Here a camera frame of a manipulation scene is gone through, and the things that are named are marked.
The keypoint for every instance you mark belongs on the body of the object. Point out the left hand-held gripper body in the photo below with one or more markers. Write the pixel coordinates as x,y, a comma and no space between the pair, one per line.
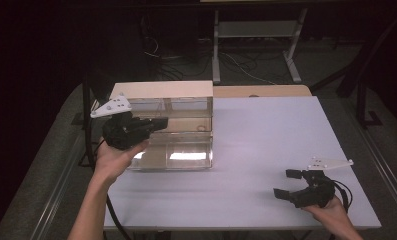
124,131

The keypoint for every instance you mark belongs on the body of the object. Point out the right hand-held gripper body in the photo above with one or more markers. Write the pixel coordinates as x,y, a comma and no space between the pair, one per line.
314,195

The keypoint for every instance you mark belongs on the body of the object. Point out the clear acrylic drawer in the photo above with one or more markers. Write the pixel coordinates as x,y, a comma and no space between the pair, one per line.
182,156
186,123

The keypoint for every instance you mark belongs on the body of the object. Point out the clear drawer box beige top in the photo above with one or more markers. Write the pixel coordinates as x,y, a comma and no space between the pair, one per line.
166,89

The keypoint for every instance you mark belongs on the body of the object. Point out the person's right hand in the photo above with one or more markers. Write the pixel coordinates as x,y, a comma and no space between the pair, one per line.
329,213

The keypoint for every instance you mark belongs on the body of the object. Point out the person's left hand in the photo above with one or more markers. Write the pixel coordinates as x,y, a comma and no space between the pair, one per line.
114,161

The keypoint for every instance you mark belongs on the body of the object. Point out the black metal stand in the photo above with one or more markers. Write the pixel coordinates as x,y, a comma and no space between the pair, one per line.
362,103
86,96

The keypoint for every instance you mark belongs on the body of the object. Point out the wooden desk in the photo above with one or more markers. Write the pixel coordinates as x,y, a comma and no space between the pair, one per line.
262,91

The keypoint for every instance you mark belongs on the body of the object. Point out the white metal stand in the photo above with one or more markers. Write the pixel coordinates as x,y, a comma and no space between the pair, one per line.
216,50

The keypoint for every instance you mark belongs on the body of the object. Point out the metal floor rail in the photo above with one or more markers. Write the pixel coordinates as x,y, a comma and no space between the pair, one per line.
56,186
382,156

